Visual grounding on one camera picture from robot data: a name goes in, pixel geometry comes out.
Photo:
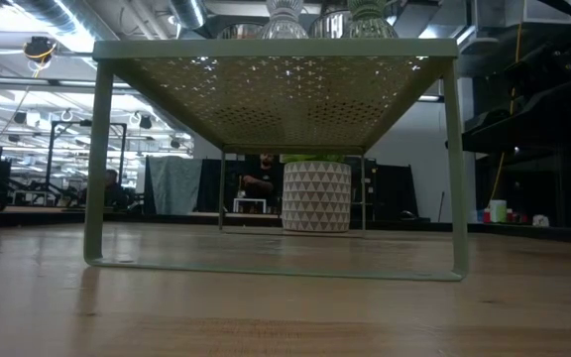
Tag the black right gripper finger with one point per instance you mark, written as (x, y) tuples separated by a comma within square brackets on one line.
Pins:
[(489, 118), (528, 129)]

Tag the white plastic container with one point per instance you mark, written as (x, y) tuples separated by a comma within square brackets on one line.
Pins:
[(497, 210)]

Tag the small white object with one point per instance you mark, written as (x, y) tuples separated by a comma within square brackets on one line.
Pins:
[(540, 221)]

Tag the small red container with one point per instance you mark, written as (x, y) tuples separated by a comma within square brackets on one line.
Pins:
[(486, 216)]

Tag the white ceiling box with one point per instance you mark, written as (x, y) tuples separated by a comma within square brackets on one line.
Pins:
[(493, 12)]

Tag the green succulent plant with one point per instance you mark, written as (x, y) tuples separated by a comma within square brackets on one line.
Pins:
[(310, 158)]

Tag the white geometric plant pot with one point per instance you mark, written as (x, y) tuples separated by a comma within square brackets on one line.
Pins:
[(315, 198)]

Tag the green perforated metal shelf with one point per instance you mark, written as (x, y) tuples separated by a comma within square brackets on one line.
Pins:
[(275, 48)]

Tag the person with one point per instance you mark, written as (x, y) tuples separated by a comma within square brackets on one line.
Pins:
[(261, 178), (114, 191)]

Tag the small white table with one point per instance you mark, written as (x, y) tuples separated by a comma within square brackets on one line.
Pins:
[(250, 201)]

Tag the grey hanging cloth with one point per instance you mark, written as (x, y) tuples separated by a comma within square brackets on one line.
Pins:
[(174, 183)]

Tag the black round ceiling fixture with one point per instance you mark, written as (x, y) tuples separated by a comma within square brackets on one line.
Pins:
[(40, 48)]

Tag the small silver ventilation duct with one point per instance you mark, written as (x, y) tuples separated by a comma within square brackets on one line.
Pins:
[(189, 12)]

